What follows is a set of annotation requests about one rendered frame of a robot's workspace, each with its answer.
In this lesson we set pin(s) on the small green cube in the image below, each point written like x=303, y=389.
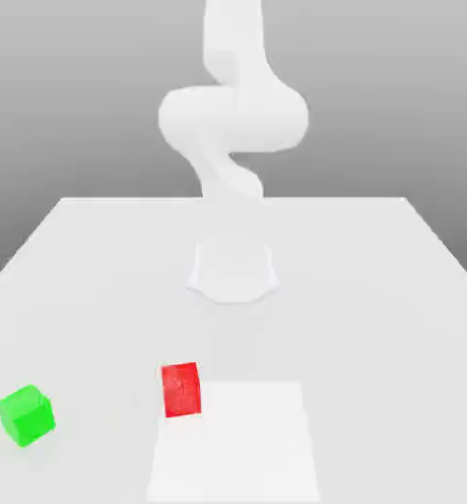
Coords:
x=26, y=415

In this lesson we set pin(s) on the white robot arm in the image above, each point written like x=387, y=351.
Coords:
x=233, y=118

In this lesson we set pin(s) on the small red cube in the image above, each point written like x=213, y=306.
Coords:
x=181, y=390

